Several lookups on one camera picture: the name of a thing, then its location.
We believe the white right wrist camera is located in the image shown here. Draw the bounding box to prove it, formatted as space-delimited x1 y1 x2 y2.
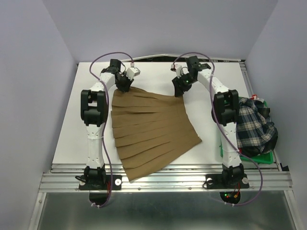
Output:
170 64 183 78

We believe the green plastic basket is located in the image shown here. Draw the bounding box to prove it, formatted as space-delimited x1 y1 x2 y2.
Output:
219 102 274 165

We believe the navy plaid skirt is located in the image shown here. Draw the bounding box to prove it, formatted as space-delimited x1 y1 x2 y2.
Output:
235 97 278 158

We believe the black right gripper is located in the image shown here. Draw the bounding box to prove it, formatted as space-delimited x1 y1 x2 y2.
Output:
172 72 197 97

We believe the brown pleated skirt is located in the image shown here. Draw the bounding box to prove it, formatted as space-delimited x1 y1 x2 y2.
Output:
111 87 202 181

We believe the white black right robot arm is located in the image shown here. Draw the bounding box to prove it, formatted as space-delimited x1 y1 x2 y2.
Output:
171 56 246 189

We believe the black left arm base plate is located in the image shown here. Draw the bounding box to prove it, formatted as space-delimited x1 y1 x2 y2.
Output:
75 174 122 191

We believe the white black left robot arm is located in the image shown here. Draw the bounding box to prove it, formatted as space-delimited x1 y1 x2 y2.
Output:
76 59 140 190

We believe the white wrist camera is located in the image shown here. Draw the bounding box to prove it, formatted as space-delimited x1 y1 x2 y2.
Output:
126 67 141 81
170 64 183 78

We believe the aluminium frame rail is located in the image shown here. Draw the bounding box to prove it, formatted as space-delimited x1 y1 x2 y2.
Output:
39 162 293 193

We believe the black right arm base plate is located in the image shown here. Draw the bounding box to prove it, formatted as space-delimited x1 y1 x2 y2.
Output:
202 173 250 190

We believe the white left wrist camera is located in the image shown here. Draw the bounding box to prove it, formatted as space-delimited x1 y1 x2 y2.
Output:
126 67 141 81

